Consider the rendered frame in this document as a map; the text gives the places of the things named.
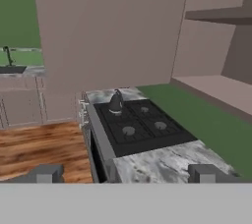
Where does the dark sink basin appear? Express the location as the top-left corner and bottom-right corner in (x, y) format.
(0, 65), (28, 75)

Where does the taupe drawer stack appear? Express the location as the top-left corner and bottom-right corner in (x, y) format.
(78, 92), (91, 134)

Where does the black gas stove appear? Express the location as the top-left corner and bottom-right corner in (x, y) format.
(84, 98), (199, 184)

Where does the tall taupe cabinet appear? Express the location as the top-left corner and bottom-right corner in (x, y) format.
(31, 0), (192, 123)

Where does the taupe open wall shelf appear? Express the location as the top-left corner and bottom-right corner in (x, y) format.
(169, 0), (252, 125)

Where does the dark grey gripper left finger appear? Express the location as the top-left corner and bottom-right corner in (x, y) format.
(7, 164), (65, 184)

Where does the dark grey kettle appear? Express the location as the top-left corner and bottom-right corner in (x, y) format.
(108, 88), (125, 116)

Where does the taupe base cabinet run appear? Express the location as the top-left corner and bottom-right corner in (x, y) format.
(0, 74), (47, 130)

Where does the dark green tap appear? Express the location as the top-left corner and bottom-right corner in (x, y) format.
(2, 45), (17, 68)

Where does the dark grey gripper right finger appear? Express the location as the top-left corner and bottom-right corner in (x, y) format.
(187, 164), (246, 184)

